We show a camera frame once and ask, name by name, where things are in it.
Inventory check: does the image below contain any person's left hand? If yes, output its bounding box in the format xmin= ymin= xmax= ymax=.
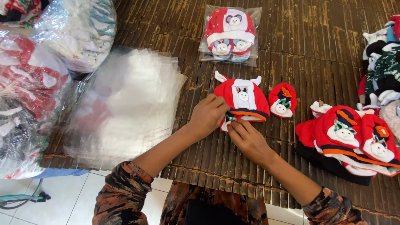
xmin=187 ymin=93 xmax=231 ymax=142

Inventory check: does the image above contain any person's right hand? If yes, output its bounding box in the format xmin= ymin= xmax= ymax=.
xmin=226 ymin=119 xmax=278 ymax=168

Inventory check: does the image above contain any red white eared baby hat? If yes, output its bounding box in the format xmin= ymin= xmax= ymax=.
xmin=213 ymin=70 xmax=271 ymax=122

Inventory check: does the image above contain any bagged red baby hat set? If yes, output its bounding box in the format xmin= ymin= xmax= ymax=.
xmin=198 ymin=4 xmax=263 ymax=68

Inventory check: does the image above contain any stack of clear plastic bags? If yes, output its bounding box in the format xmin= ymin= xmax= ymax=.
xmin=62 ymin=46 xmax=189 ymax=171

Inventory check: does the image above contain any brown bamboo slat mat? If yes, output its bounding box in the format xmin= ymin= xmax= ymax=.
xmin=40 ymin=0 xmax=400 ymax=216

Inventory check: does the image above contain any person's brown patterned clothing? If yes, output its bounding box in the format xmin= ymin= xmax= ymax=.
xmin=92 ymin=161 xmax=370 ymax=225

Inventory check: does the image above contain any pile of red baby hats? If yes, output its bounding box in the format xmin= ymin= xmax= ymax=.
xmin=295 ymin=101 xmax=400 ymax=187

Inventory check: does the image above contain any large plastic sack of clothing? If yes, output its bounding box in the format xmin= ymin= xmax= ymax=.
xmin=29 ymin=0 xmax=118 ymax=74
xmin=0 ymin=0 xmax=51 ymax=29
xmin=0 ymin=30 xmax=75 ymax=180

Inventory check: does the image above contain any heap of mixed baby clothing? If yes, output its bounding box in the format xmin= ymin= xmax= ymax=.
xmin=357 ymin=14 xmax=400 ymax=144

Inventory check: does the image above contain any blue cloth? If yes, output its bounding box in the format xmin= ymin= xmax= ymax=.
xmin=31 ymin=168 xmax=90 ymax=179

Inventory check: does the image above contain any teal cable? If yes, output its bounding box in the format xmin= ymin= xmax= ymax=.
xmin=0 ymin=178 xmax=52 ymax=210

